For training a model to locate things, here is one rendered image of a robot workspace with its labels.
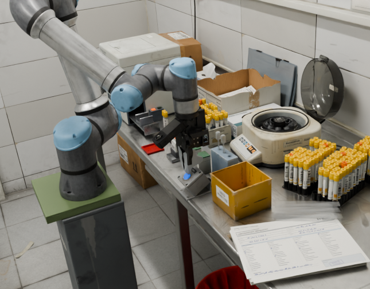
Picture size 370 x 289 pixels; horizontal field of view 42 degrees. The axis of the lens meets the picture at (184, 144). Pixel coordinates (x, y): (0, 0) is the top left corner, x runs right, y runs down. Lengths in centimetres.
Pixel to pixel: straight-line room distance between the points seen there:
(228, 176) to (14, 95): 206
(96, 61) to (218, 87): 91
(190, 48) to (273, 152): 102
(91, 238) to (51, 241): 139
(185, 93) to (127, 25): 204
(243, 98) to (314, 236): 76
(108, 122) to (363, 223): 83
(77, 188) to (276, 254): 64
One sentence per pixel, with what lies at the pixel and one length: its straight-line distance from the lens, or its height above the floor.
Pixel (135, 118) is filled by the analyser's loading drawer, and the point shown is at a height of 91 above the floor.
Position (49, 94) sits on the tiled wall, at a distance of 334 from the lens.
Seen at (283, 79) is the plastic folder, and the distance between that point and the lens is 208.
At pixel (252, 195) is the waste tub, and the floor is 94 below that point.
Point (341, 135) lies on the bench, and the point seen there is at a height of 89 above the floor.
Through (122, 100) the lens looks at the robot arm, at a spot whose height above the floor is 125.
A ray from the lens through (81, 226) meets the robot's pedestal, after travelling 157.
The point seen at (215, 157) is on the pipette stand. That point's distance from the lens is 159.
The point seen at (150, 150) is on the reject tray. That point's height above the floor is 88.
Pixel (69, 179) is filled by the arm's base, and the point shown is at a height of 97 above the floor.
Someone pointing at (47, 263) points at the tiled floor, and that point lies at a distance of 283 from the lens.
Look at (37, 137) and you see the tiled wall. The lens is 342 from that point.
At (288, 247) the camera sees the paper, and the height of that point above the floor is 89.
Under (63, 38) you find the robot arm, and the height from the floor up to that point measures 141.
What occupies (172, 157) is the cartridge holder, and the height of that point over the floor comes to 89.
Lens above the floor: 172
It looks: 27 degrees down
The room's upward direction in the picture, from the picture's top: 5 degrees counter-clockwise
